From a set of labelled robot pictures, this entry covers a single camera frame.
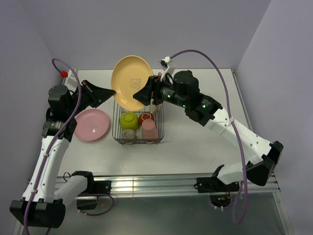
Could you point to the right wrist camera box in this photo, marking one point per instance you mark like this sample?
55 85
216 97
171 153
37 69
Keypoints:
167 65

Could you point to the orange black mug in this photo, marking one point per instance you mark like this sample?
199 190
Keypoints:
144 116

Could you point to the salmon pink cup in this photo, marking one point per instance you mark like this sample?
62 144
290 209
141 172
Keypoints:
149 131

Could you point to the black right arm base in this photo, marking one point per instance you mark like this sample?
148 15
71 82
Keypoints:
214 185

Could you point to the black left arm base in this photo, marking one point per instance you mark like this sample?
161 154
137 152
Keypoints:
89 200

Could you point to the speckled ceramic small cup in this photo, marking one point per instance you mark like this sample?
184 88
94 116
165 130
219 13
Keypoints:
129 136

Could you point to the orange plastic plate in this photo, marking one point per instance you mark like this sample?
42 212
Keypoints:
129 76

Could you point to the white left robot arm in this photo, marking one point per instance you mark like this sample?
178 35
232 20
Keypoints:
41 205

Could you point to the aluminium frame rail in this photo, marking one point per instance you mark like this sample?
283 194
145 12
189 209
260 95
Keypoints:
152 185

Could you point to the lime green bowl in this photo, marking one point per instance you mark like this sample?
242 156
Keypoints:
129 120

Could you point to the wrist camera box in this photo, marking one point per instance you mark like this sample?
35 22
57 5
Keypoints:
167 65
68 78

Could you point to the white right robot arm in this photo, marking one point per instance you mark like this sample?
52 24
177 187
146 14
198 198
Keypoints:
259 156

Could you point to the black wire dish rack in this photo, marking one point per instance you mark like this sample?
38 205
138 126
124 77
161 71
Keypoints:
117 130

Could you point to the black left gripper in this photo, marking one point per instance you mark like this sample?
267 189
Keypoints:
100 94

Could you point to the pink plastic plate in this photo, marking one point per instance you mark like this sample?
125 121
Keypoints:
92 124

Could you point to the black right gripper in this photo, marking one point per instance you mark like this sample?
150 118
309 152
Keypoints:
153 86

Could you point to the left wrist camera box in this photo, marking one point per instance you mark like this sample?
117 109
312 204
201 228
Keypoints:
68 78

